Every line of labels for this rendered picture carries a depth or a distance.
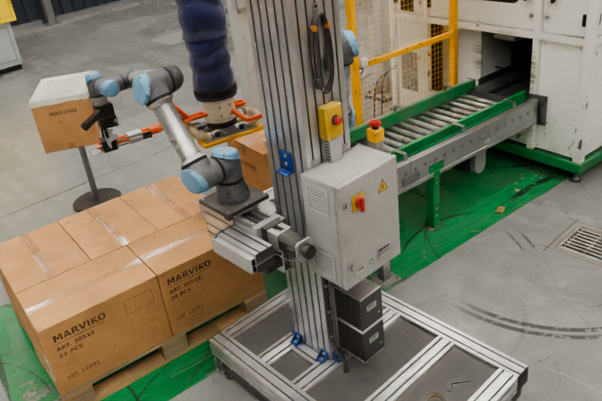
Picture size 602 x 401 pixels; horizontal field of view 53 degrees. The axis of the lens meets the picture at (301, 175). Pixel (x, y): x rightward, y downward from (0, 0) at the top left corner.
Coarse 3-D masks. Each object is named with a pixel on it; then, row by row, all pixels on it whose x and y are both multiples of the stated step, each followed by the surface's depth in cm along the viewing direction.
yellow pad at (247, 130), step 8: (240, 128) 320; (248, 128) 320; (256, 128) 320; (216, 136) 314; (224, 136) 314; (232, 136) 314; (240, 136) 316; (200, 144) 313; (208, 144) 309; (216, 144) 311
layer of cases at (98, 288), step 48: (144, 192) 390; (192, 192) 383; (48, 240) 349; (96, 240) 344; (144, 240) 338; (192, 240) 332; (48, 288) 306; (96, 288) 302; (144, 288) 304; (192, 288) 322; (240, 288) 343; (48, 336) 280; (96, 336) 295; (144, 336) 313
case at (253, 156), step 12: (264, 132) 351; (228, 144) 355; (240, 144) 342; (252, 144) 338; (240, 156) 348; (252, 156) 335; (264, 156) 325; (252, 168) 341; (264, 168) 328; (252, 180) 346; (264, 180) 333
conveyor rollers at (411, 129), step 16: (464, 96) 480; (432, 112) 456; (448, 112) 452; (464, 112) 450; (400, 128) 435; (416, 128) 433; (432, 128) 432; (352, 144) 423; (368, 144) 422; (384, 144) 424; (400, 144) 411
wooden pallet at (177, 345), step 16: (240, 304) 356; (256, 304) 354; (224, 320) 349; (176, 336) 325; (192, 336) 341; (208, 336) 339; (144, 352) 315; (160, 352) 328; (176, 352) 328; (128, 368) 323; (144, 368) 322; (112, 384) 314; (128, 384) 315; (64, 400) 295; (80, 400) 301; (96, 400) 306
